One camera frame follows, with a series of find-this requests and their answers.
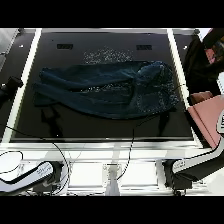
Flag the brown garment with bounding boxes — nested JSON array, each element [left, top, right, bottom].
[[189, 90, 214, 106]]

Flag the blue jeans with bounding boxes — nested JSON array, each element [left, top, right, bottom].
[[32, 59, 181, 120]]

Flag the silver frame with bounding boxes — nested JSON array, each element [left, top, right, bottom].
[[0, 28, 224, 196]]

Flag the heap of clothes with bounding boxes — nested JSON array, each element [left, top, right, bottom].
[[203, 28, 224, 66]]

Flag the black garment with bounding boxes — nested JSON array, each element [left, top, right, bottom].
[[182, 33, 221, 101]]

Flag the pink garment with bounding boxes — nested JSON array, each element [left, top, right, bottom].
[[186, 94, 224, 158]]

